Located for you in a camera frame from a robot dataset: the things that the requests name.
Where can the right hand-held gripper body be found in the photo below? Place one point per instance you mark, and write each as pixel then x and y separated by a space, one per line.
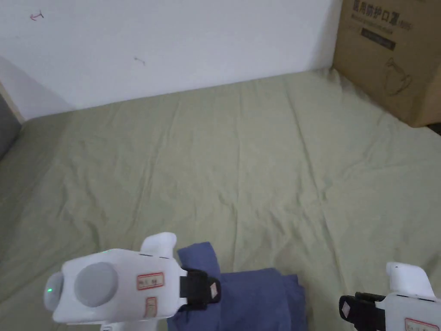
pixel 413 303

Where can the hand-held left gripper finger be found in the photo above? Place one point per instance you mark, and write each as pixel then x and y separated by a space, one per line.
pixel 205 289

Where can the brown cardboard carton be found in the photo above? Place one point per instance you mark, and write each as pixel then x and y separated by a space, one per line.
pixel 389 55

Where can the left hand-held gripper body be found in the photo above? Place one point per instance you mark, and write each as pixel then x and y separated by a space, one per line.
pixel 124 286

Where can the dark blue garment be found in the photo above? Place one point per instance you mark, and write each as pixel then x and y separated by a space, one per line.
pixel 255 300

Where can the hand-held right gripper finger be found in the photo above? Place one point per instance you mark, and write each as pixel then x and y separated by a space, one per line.
pixel 348 308

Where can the bed with pale green sheet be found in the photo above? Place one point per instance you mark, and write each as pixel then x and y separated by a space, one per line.
pixel 224 162

